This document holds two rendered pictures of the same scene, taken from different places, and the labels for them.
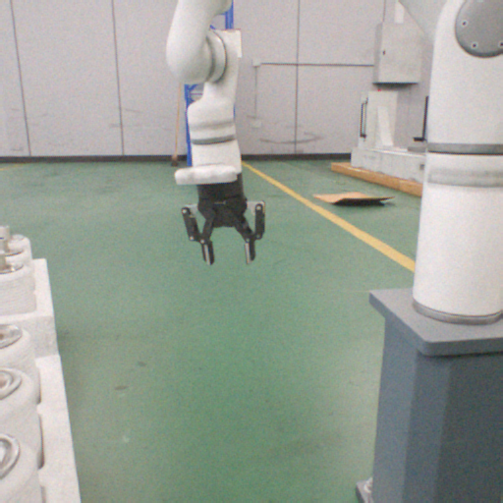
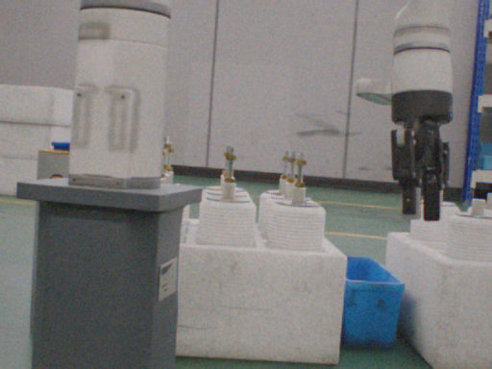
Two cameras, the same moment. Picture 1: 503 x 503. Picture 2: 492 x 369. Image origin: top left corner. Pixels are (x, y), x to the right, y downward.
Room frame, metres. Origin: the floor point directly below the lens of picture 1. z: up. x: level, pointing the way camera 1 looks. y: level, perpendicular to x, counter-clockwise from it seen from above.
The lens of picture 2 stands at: (0.90, -0.88, 0.36)
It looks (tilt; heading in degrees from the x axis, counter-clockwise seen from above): 4 degrees down; 112
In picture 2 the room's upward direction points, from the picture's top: 4 degrees clockwise
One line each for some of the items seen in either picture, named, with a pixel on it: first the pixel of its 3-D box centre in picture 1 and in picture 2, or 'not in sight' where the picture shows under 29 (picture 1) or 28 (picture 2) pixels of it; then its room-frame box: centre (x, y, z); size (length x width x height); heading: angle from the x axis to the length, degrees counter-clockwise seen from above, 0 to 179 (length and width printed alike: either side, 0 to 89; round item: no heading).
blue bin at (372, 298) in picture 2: not in sight; (358, 297); (0.58, 0.54, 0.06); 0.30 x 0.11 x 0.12; 114
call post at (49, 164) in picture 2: not in sight; (58, 241); (0.13, 0.18, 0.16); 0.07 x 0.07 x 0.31; 25
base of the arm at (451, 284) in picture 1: (464, 234); (120, 101); (0.49, -0.23, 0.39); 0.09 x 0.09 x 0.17; 9
